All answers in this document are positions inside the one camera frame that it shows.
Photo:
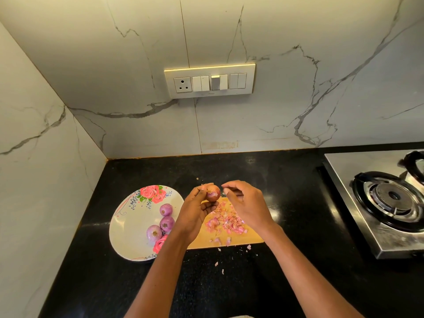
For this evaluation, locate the black stone countertop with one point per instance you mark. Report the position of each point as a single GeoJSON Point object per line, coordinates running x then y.
{"type": "Point", "coordinates": [298, 179]}

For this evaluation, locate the person's left hand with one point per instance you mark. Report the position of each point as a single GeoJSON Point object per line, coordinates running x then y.
{"type": "Point", "coordinates": [192, 215]}

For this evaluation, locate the person's right hand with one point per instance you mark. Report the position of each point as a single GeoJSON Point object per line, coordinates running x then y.
{"type": "Point", "coordinates": [250, 207]}

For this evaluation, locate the pile of onion peels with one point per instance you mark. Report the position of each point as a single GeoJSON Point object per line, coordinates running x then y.
{"type": "Point", "coordinates": [226, 225]}

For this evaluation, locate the person's left forearm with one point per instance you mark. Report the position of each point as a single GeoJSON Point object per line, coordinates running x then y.
{"type": "Point", "coordinates": [156, 285]}

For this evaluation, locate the stainless steel gas stove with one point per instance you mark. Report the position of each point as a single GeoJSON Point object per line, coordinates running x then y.
{"type": "Point", "coordinates": [340, 172]}

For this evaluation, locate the black stove burner grate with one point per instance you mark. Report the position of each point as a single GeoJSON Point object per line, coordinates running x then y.
{"type": "Point", "coordinates": [415, 166]}
{"type": "Point", "coordinates": [388, 200]}

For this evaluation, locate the small pink onion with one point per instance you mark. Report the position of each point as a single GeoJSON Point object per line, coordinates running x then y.
{"type": "Point", "coordinates": [165, 210]}
{"type": "Point", "coordinates": [154, 233]}
{"type": "Point", "coordinates": [167, 224]}
{"type": "Point", "coordinates": [211, 192]}

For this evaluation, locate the wooden cutting board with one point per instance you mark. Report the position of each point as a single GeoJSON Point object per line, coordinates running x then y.
{"type": "Point", "coordinates": [202, 243]}

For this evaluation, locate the white wall switch panel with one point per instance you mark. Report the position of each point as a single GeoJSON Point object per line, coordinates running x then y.
{"type": "Point", "coordinates": [210, 80]}

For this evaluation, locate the person's right forearm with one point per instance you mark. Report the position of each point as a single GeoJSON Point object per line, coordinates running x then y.
{"type": "Point", "coordinates": [308, 278]}

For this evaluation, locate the beige striped garment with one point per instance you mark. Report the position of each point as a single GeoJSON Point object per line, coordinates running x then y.
{"type": "Point", "coordinates": [240, 316]}

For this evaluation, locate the white floral plate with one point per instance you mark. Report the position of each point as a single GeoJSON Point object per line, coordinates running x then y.
{"type": "Point", "coordinates": [129, 225]}

